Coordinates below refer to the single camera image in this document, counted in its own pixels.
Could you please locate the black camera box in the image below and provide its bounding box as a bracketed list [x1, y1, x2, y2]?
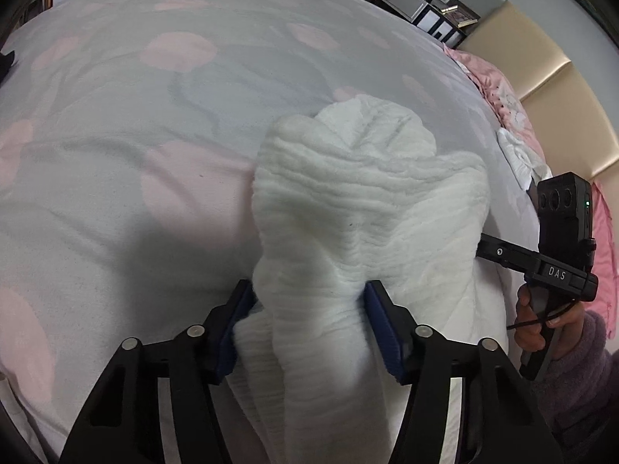
[537, 172, 596, 272]

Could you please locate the picture frame on nightstand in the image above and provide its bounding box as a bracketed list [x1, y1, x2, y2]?
[441, 4, 480, 28]

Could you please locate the white nightstand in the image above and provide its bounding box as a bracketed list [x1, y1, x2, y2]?
[365, 0, 479, 48]

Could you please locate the white muslin blanket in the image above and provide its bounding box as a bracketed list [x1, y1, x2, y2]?
[230, 96, 508, 463]

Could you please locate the light pink printed pillow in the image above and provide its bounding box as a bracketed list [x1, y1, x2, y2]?
[443, 45, 545, 161]

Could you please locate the person right hand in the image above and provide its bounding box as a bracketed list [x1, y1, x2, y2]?
[514, 285, 585, 360]

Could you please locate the right purple fuzzy sleeve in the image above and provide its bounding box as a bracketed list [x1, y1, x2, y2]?
[531, 312, 619, 463]

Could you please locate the dark pink pillow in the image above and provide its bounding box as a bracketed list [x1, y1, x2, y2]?
[588, 181, 618, 339]

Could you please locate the beige padded headboard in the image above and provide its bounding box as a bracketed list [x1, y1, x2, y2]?
[460, 0, 618, 193]

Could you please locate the grey polka dot bedsheet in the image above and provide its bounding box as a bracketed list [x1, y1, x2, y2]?
[1, 0, 538, 458]

